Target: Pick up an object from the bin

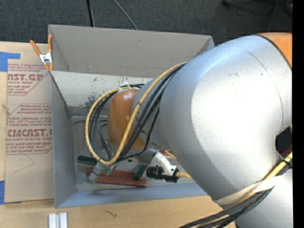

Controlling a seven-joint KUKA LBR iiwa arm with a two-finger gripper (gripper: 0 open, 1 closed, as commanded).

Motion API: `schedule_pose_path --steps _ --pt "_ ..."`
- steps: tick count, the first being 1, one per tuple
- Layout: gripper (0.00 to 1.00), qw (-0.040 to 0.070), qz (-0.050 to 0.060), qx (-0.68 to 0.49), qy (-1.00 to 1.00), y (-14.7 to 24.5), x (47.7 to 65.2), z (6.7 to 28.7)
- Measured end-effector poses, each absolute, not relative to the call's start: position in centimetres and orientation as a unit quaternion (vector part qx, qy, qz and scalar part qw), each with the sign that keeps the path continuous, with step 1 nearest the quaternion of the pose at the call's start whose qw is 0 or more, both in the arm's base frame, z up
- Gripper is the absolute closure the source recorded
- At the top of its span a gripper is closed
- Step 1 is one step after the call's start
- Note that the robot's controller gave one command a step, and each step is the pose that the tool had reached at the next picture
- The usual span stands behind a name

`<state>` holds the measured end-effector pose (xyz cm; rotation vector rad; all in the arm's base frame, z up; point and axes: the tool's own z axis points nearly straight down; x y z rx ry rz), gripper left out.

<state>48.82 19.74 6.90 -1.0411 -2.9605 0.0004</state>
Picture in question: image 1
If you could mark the black cylinder on white bracket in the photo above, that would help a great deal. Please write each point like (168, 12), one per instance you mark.
(164, 161)

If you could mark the brown cardboard board red print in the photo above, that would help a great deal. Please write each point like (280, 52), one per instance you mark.
(28, 117)

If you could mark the dark green flat block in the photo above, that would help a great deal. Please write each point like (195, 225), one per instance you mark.
(84, 159)
(140, 172)

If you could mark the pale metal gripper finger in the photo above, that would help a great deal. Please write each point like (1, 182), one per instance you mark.
(94, 173)

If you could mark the grey metal bin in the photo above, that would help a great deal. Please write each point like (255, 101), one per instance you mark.
(64, 136)

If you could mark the red-brown flat block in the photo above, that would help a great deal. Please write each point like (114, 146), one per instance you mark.
(121, 182)
(123, 174)

